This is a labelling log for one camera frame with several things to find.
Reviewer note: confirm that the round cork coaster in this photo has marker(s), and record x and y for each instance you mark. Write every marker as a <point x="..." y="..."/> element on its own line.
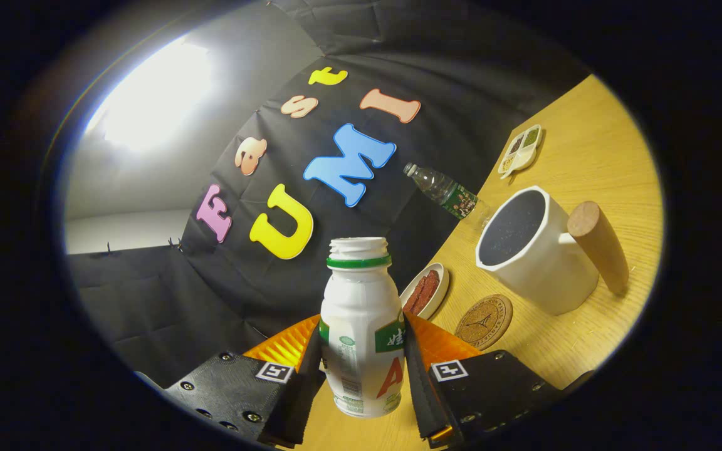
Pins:
<point x="483" y="322"/>

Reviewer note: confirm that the black backdrop cloth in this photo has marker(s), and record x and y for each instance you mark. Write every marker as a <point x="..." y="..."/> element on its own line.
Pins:
<point x="210" y="300"/>

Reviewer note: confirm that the clear water bottle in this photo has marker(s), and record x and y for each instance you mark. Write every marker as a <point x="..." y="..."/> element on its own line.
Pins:
<point x="455" y="197"/>

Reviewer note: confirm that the white juice bottle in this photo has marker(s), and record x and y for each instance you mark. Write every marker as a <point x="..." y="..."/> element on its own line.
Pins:
<point x="361" y="313"/>

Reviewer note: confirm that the ceiling light panel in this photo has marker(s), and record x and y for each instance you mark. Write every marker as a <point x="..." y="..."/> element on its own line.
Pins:
<point x="154" y="94"/>

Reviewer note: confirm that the red meat slices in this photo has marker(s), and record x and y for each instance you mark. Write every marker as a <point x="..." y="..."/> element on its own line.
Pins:
<point x="422" y="293"/>

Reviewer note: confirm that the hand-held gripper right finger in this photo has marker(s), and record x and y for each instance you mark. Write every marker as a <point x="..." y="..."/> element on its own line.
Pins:
<point x="420" y="388"/>

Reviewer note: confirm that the white round plate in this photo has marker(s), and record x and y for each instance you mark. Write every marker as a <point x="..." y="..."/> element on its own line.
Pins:
<point x="439" y="300"/>

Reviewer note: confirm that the white divided bean dish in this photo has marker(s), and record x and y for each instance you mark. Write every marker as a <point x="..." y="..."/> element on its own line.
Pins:
<point x="519" y="153"/>

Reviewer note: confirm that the wooden table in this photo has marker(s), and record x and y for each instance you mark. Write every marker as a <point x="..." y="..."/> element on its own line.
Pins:
<point x="586" y="156"/>

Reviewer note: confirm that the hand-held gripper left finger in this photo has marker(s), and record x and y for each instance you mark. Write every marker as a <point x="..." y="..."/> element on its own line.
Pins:
<point x="298" y="407"/>

